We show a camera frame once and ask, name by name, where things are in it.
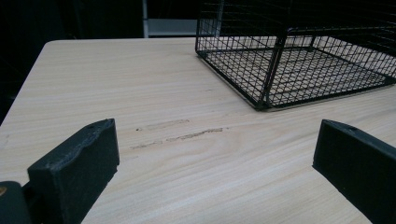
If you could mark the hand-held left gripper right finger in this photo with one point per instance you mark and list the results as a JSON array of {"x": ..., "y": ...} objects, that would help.
[{"x": 358, "y": 165}]

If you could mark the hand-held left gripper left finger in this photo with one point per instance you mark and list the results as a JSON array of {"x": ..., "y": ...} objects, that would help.
[{"x": 74, "y": 174}]

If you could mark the grey metal stand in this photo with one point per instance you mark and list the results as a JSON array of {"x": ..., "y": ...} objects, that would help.
[{"x": 168, "y": 26}]

